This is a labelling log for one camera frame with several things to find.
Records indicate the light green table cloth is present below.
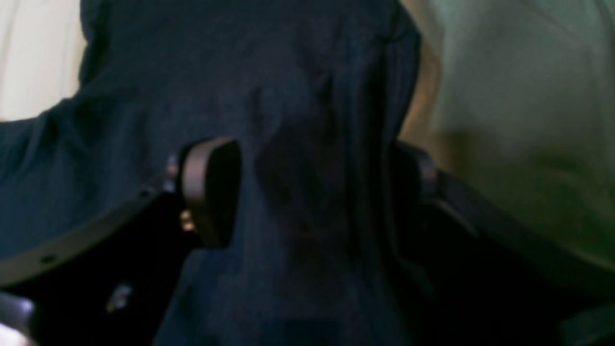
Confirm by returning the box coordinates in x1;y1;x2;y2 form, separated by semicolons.
396;0;614;269

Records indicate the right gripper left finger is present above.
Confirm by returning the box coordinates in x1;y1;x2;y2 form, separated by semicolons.
1;136;242;346

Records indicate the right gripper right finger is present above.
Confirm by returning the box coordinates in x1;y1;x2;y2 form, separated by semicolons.
392;142;614;346

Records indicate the dark navy T-shirt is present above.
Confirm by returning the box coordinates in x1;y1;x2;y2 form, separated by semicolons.
1;0;420;346

